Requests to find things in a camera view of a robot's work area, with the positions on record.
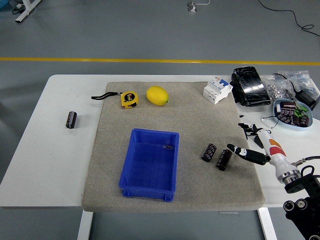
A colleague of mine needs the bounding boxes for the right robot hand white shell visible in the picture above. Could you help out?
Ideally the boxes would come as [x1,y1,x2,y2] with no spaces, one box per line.
[226,122,297,177]

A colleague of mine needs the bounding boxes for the black cylindrical battery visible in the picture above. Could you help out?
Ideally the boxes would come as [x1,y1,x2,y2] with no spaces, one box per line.
[65,111,78,130]
[201,142,217,163]
[215,149,233,172]

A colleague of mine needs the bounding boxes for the blue plastic box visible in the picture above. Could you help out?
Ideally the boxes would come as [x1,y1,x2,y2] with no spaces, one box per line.
[118,128,180,202]

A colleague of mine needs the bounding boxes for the light blue bowl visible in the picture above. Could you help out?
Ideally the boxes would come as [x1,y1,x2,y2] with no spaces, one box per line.
[272,98,315,132]

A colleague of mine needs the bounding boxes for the small brown capacitor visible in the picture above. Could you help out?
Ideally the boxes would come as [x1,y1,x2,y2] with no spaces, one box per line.
[298,114,310,128]

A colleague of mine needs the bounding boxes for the green plastic parts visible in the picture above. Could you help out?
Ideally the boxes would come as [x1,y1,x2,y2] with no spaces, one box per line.
[294,106,308,117]

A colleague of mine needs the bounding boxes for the large brown capacitor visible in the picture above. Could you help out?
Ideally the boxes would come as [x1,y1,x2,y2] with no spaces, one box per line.
[279,100,297,112]

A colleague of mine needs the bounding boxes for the plastic bag of nuts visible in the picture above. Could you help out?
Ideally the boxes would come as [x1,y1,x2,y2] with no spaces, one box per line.
[264,73,293,101]

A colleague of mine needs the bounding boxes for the black power adapter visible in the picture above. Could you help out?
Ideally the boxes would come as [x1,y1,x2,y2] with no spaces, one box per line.
[294,89,317,111]

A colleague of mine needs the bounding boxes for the glossy black case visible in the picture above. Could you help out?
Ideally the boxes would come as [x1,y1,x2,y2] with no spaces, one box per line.
[230,66,273,108]

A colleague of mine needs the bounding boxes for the white table leg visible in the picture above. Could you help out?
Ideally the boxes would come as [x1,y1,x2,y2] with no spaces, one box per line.
[257,207,278,240]
[76,209,94,240]

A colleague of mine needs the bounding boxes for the plastic bag of screws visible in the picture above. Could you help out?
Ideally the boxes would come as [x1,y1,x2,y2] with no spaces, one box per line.
[278,70,314,95]

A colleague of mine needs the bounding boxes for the white circuit breaker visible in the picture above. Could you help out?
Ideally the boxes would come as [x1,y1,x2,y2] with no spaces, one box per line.
[202,77,234,105]

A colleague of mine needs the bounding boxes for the grey-brown mat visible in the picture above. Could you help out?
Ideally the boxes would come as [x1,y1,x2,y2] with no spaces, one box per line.
[81,81,266,213]

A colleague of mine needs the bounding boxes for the yellow lemon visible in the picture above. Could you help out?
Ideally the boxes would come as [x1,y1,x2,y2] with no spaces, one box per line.
[146,85,170,107]

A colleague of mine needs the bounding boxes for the yellow tape measure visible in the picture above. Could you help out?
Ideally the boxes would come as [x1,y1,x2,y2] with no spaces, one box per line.
[91,91,140,110]

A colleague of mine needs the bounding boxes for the white table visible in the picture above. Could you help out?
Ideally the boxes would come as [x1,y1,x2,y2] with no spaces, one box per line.
[0,74,320,209]

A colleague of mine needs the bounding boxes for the thin wire loop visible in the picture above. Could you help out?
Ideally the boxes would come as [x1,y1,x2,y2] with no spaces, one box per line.
[261,115,280,130]

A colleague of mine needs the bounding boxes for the black floor cable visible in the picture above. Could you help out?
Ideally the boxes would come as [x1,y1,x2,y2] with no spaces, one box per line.
[257,0,320,38]

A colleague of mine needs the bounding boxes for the silver floor socket with cord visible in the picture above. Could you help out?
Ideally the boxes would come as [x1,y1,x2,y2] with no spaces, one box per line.
[186,0,211,13]

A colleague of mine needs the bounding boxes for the white stand frame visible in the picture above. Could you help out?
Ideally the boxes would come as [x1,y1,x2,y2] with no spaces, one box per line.
[14,0,42,24]

